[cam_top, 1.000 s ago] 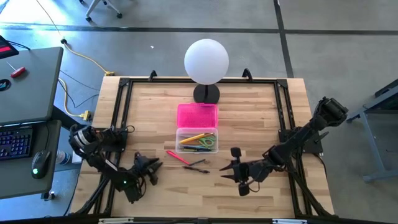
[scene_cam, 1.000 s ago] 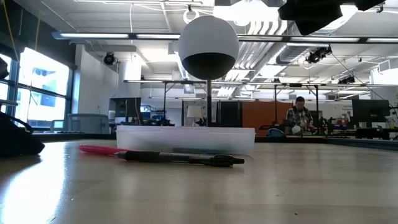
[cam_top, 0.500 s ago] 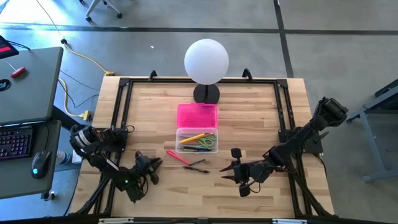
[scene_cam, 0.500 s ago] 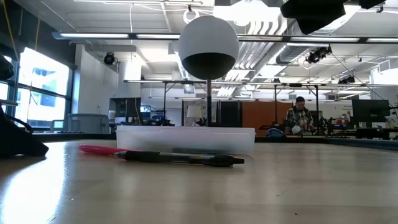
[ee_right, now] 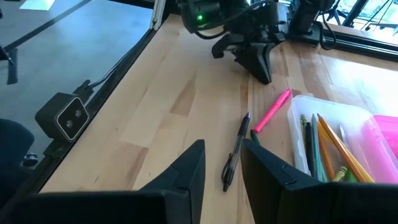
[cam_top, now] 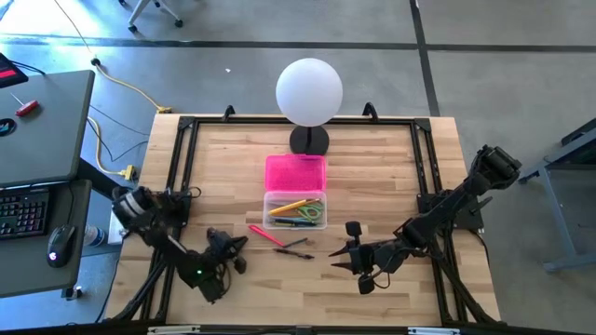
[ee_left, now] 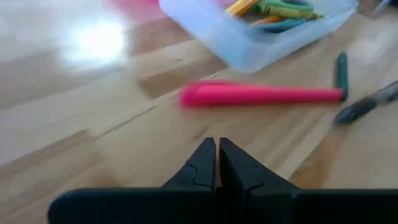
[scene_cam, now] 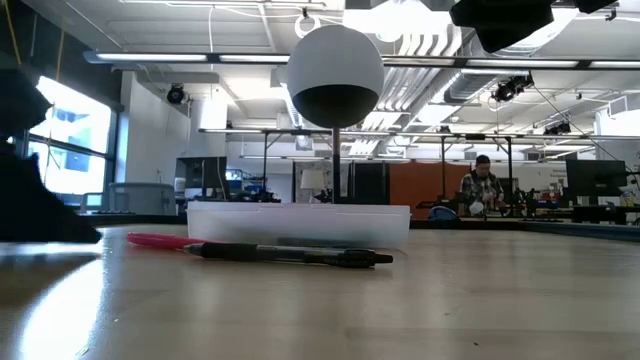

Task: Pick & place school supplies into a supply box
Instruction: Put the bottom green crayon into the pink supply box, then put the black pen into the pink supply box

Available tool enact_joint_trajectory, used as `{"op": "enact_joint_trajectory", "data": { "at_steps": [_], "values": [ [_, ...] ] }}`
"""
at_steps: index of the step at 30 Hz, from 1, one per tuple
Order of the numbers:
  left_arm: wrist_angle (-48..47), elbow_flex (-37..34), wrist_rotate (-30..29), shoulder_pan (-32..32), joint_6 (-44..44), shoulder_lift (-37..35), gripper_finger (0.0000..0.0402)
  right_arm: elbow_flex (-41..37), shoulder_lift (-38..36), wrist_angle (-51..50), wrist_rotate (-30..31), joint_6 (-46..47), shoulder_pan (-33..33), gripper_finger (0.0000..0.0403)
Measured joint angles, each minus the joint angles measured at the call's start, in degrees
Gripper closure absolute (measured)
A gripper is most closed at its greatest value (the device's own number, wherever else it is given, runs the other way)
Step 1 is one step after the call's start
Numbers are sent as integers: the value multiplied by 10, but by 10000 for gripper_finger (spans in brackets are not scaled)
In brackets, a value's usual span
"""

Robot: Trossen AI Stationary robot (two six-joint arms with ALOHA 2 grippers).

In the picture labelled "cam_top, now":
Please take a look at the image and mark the green-handled scissors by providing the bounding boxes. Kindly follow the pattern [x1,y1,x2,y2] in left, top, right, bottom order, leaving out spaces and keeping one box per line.
[295,200,326,223]

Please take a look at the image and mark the white globe table lamp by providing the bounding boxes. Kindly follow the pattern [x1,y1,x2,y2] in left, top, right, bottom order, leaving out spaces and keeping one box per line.
[275,57,345,156]

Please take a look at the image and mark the blue pencil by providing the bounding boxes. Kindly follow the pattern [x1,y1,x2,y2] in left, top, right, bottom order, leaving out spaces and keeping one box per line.
[272,215,318,225]

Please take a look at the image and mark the yellow highlighter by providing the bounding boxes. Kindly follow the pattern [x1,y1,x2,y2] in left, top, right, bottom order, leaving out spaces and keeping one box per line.
[268,199,308,217]

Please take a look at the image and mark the black backlit keyboard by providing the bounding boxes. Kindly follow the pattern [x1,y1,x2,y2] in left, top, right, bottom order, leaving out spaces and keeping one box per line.
[0,188,51,241]

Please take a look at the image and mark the pink highlighter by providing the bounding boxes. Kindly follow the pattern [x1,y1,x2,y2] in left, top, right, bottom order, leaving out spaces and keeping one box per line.
[248,224,286,248]

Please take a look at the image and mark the red-handled screwdriver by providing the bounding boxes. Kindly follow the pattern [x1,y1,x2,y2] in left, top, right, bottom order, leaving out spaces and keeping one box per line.
[9,91,41,118]

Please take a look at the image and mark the office chair wheeled base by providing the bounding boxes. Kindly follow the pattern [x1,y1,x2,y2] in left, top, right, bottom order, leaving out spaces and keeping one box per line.
[117,0,184,34]

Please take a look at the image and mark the black computer mouse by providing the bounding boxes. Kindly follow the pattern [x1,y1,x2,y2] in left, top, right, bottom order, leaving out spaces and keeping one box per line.
[46,223,77,269]

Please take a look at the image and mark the grey desk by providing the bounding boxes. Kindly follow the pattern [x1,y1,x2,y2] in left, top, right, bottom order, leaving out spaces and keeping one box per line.
[0,69,97,299]

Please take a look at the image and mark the black ballpoint pen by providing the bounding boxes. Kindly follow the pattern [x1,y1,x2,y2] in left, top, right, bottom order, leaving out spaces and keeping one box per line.
[273,248,316,261]

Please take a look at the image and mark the black device red stripe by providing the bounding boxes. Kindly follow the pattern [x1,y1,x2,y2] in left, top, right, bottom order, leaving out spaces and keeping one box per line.
[0,51,30,89]

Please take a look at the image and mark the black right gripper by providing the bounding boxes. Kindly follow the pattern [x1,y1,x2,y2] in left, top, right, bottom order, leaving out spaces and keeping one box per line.
[328,220,411,296]

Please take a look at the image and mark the clear water bottle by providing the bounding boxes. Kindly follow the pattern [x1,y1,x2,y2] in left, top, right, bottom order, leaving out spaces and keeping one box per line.
[83,224,108,248]

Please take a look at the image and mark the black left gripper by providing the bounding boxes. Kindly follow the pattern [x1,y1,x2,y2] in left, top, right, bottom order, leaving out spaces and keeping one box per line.
[206,226,250,275]

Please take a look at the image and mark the grey metal cart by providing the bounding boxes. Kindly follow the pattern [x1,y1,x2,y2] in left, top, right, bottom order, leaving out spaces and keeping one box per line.
[518,118,596,275]

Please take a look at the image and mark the black aluminium table frame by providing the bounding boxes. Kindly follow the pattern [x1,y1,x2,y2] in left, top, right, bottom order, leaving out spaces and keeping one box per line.
[104,114,504,335]

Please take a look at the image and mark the pink-lidded clear pencil box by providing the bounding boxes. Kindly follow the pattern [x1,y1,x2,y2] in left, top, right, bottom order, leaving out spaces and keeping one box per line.
[262,154,328,231]

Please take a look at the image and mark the yellow extension cord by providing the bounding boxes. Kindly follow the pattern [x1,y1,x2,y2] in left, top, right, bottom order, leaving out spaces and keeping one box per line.
[53,0,174,182]

